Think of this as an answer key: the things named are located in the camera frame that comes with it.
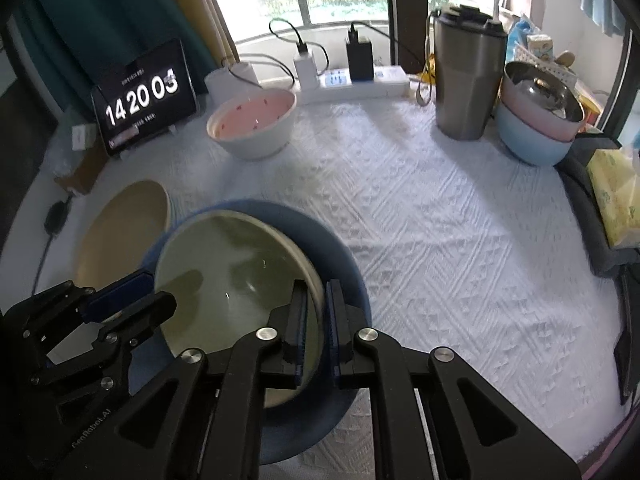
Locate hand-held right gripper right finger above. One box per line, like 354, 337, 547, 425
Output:
325, 280, 581, 480

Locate light blue hanging cloth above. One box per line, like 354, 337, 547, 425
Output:
580, 0, 627, 38

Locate black charger cable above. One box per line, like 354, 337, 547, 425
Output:
269, 17, 308, 56

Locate pale green bowl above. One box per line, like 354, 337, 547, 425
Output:
154, 211, 326, 408

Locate yellow curtain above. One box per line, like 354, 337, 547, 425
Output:
160, 0, 241, 96

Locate light blue bowl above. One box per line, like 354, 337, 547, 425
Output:
496, 105, 573, 167

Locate steel tumbler with lid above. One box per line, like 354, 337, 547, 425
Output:
432, 5, 510, 141

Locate white paper card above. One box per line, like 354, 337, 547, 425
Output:
70, 124, 97, 152

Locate dark blue bowl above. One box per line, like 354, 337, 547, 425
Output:
127, 200, 372, 466

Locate beige bowl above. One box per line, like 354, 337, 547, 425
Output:
74, 180, 173, 321

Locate pink red-dotted bowl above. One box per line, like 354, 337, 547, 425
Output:
206, 89, 298, 161

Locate light pink bowl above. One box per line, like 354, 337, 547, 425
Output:
500, 87, 586, 142

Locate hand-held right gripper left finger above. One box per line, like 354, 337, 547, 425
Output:
52, 280, 311, 480

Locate black cable switch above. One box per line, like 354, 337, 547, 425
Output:
30, 195, 75, 301

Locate tablet with clock display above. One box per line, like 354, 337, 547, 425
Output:
91, 37, 197, 157

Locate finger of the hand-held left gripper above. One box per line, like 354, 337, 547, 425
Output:
80, 267, 155, 325
92, 290, 178, 356

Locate teal curtain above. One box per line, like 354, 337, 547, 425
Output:
15, 0, 201, 126

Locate black charger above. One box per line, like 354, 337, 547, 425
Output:
346, 22, 375, 82

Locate cardboard box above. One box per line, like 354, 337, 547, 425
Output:
54, 147, 108, 195

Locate white textured tablecloth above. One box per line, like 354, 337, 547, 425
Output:
0, 75, 631, 480

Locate white power strip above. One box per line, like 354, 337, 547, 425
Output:
295, 65, 410, 105

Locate blue snack packet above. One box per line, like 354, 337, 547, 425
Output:
506, 16, 543, 61

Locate stacked pink and blue bowls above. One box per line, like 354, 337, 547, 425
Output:
502, 61, 586, 123

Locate dark grey bag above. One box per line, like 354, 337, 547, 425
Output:
556, 132, 640, 278

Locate yellow-green tissue pack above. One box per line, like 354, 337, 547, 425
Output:
586, 149, 640, 250

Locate white perforated basket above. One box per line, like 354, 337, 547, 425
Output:
514, 42, 577, 92

